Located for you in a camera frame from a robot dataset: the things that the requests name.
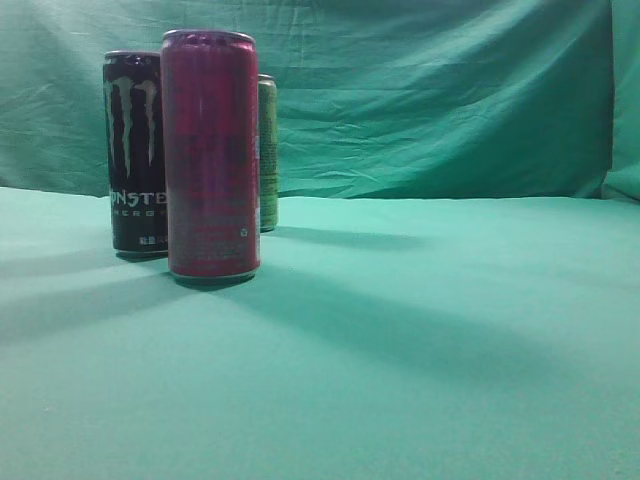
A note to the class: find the green Monster energy can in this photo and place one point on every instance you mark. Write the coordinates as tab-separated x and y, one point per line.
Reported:
268	149

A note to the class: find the green table cloth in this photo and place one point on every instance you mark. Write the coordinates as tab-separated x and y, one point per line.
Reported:
381	339

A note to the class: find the pink Monster energy can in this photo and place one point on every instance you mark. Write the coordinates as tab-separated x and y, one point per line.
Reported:
210	114

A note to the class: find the black Monster energy can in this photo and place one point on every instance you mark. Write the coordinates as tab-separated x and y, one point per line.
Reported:
134	132

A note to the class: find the green backdrop cloth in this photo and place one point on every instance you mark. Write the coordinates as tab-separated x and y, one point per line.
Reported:
377	99

